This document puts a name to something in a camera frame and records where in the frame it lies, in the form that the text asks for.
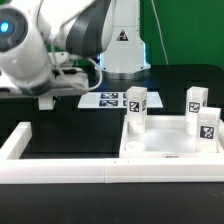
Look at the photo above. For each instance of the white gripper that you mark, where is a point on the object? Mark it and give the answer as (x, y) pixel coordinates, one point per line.
(60, 86)

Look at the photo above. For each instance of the white square tabletop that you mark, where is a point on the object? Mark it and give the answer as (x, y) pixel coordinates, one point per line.
(164, 137)

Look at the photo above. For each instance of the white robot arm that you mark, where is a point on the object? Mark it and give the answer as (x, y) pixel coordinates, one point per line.
(108, 29)

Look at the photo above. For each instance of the white marker tag plate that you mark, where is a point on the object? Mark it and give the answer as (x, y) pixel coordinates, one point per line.
(95, 100)

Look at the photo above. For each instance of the white U-shaped obstacle fence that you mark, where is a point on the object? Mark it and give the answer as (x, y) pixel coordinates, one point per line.
(16, 170)

